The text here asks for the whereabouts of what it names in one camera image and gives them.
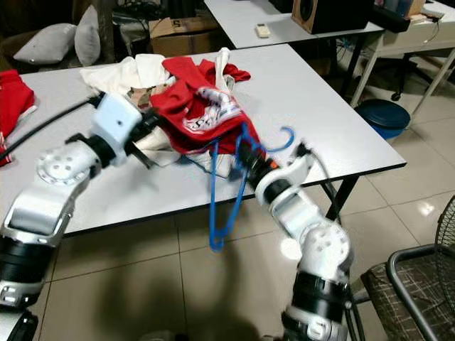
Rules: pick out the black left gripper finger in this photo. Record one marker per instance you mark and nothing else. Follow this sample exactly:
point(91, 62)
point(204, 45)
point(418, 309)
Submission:
point(141, 156)

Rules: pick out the red polo shirt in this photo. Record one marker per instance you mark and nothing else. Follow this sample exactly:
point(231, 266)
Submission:
point(185, 99)

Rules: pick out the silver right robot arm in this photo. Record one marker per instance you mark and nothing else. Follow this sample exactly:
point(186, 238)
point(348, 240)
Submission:
point(316, 241)

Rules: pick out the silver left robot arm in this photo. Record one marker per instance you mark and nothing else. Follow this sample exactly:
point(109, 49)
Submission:
point(43, 213)

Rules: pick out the white crumpled t-shirt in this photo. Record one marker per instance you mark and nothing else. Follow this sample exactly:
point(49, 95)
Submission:
point(217, 165)

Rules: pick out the white garment strip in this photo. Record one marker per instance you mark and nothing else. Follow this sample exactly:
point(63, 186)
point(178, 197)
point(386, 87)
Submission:
point(222, 62)

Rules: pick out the open cardboard box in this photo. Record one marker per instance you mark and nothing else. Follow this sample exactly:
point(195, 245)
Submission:
point(181, 35)

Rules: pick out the narrow grey pillow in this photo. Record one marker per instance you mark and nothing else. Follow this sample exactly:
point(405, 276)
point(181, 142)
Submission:
point(87, 35)

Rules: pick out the white remote control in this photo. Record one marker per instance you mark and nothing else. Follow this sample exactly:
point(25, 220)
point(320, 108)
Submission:
point(263, 30)

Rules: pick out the large grey pillow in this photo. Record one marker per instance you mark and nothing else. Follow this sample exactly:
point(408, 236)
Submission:
point(43, 44)

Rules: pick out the white desk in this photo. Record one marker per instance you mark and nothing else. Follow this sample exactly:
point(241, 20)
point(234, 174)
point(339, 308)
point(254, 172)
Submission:
point(245, 13)

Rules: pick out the red white-trimmed shirt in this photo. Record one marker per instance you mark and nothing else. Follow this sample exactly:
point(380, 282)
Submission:
point(14, 99)

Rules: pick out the wooden speaker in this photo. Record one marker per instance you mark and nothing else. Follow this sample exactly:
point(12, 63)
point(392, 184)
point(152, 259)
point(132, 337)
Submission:
point(334, 15)

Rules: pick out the metal-framed patterned chair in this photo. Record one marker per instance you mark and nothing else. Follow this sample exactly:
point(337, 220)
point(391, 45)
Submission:
point(398, 298)

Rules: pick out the black bar speaker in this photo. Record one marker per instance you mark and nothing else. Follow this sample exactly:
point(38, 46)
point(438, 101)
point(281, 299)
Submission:
point(392, 19)

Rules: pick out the black fan grille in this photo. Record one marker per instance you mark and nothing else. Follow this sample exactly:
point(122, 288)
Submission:
point(448, 234)

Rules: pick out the white folding table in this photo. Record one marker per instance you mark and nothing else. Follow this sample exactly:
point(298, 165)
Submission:
point(419, 39)

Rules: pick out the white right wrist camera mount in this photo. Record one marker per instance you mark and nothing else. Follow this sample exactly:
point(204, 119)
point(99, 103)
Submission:
point(284, 176)

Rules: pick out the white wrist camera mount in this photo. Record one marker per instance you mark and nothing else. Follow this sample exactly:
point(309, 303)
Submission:
point(117, 119)
point(284, 176)

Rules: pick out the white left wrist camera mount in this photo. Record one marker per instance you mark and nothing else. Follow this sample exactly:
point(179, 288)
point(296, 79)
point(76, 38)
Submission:
point(117, 119)

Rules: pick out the white table black frame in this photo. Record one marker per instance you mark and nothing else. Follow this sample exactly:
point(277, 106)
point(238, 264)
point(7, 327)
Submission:
point(313, 106)

